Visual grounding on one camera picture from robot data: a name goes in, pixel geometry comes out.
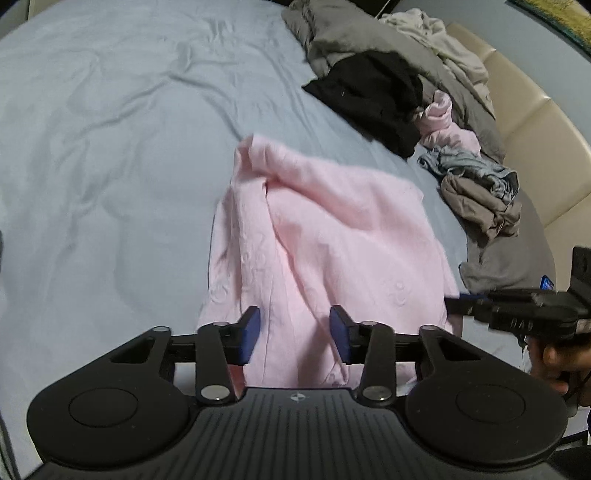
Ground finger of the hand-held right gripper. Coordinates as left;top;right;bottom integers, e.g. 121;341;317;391
443;292;494;325

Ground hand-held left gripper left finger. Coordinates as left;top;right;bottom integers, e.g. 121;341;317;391
107;305;262;408

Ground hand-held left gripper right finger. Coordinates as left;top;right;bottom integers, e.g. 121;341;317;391
328;304;484;408

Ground pink pants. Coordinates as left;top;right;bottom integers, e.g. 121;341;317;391
195;133;463;394

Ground person's right hand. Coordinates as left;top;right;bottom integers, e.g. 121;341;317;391
527;338;591;394

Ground grey-brown blanket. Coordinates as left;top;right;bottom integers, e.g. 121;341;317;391
281;0;558;295

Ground tan garment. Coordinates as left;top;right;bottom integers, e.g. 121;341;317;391
440;172;523;239

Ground grey garment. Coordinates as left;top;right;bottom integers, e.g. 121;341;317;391
417;146;521;207

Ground cream padded headboard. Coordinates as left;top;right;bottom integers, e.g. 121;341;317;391
444;20;591;296

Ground small pink garment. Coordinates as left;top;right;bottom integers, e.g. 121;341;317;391
412;89;483;156

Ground black garment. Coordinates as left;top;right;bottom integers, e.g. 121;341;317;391
301;49;426;160

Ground bed with blue-grey sheet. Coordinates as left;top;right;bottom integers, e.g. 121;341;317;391
0;0;474;480

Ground cream cloth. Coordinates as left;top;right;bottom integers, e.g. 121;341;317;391
378;7;498;117

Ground framed wall picture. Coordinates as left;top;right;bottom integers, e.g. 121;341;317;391
507;0;591;48

